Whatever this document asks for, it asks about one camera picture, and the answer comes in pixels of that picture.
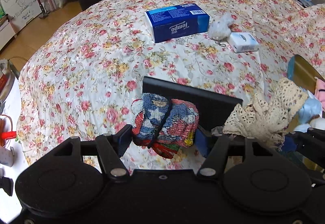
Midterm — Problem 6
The blue face mask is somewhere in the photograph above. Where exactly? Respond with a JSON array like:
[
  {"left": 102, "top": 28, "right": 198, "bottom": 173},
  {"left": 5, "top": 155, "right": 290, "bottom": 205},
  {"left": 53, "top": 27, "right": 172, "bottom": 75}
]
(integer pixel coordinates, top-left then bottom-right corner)
[
  {"left": 294, "top": 123, "right": 311, "bottom": 133},
  {"left": 297, "top": 90, "right": 322, "bottom": 124}
]

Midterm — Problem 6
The blue tissue box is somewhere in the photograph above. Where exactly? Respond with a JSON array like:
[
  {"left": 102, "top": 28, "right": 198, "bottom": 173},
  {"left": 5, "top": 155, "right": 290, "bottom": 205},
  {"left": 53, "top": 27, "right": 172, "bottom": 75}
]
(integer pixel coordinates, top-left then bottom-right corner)
[{"left": 145, "top": 3, "right": 210, "bottom": 43}]

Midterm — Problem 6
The pink plush toy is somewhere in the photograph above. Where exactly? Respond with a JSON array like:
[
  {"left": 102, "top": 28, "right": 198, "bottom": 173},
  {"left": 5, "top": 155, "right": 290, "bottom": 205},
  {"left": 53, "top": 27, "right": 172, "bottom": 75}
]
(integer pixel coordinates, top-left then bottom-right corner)
[{"left": 315, "top": 77, "right": 325, "bottom": 111}]

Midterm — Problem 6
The floral bed cover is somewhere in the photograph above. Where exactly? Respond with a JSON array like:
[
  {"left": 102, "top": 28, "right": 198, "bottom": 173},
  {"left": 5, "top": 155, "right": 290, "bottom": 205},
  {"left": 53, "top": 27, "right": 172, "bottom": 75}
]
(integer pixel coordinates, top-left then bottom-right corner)
[{"left": 17, "top": 0, "right": 324, "bottom": 164}]

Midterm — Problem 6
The white fluffy plush keychain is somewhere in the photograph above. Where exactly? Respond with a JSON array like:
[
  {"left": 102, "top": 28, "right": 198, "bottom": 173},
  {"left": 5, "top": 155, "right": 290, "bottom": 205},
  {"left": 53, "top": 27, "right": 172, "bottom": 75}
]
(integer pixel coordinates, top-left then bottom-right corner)
[{"left": 208, "top": 13, "right": 235, "bottom": 41}]

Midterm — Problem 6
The white tissue pack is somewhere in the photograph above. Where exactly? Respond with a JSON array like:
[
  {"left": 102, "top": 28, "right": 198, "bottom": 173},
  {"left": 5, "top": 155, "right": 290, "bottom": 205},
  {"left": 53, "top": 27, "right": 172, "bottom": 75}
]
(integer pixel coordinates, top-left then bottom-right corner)
[{"left": 227, "top": 32, "right": 259, "bottom": 53}]

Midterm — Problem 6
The green white plush toy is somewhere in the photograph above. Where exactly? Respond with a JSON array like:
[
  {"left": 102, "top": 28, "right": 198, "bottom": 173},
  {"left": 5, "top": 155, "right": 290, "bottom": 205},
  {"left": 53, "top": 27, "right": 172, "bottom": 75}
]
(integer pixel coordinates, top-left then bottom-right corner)
[{"left": 309, "top": 117, "right": 325, "bottom": 130}]

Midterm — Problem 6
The colourful patterned cloth bundle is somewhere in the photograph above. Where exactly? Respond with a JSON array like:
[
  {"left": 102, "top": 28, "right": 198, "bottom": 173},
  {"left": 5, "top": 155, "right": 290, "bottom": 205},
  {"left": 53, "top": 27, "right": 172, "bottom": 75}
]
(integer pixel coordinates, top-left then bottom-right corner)
[{"left": 131, "top": 93, "right": 199, "bottom": 159}]

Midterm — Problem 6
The gold metal tray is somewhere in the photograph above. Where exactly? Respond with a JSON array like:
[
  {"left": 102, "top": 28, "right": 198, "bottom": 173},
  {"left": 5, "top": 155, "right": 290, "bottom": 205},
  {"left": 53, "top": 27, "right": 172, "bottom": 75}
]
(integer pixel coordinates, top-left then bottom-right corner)
[{"left": 287, "top": 54, "right": 324, "bottom": 94}]

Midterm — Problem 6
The beige crochet doily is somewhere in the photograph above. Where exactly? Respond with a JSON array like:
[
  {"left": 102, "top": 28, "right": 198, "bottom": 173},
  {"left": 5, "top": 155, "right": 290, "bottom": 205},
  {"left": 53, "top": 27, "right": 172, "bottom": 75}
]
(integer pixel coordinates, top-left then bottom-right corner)
[{"left": 223, "top": 78, "right": 309, "bottom": 149}]

